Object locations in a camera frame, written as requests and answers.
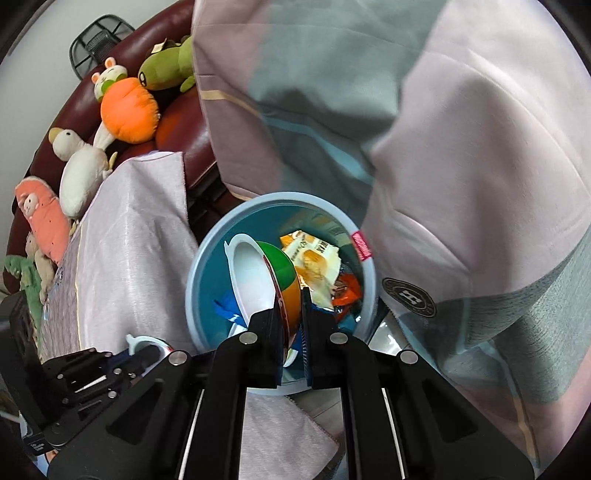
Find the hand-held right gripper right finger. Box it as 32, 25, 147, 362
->
300, 286, 532, 480

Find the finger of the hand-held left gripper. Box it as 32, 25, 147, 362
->
58, 346, 163, 418
42, 348, 118, 378

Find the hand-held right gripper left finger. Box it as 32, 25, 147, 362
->
46, 287, 291, 480

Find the white ring handle cup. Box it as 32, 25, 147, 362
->
126, 335, 174, 365

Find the white multicoloured plastic bowl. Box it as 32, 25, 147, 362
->
224, 233, 301, 367

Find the blue round bin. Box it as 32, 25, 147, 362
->
185, 191, 377, 398

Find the yellow orange snack wrapper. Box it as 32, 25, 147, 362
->
279, 231, 342, 310

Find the wood print tablecloth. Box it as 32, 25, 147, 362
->
39, 231, 84, 352

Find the small green dinosaur plush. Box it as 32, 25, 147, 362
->
4, 256, 44, 342

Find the beige hedgehog plush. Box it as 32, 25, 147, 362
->
25, 233, 56, 301

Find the pale pink woven cloth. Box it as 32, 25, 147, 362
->
74, 150, 342, 480

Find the pink carrot bunny plush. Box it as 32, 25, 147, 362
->
14, 176, 72, 264

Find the white duck plush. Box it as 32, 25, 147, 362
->
48, 128, 118, 217

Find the dark red leather sofa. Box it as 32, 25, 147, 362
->
2, 0, 222, 287

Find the pastel plaid blanket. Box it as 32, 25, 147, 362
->
191, 0, 591, 472

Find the orange carrot bunny plush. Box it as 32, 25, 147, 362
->
92, 58, 160, 144

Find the large green dinosaur plush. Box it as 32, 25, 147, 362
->
137, 36, 197, 93

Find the black mesh chair back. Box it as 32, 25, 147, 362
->
69, 15, 134, 79

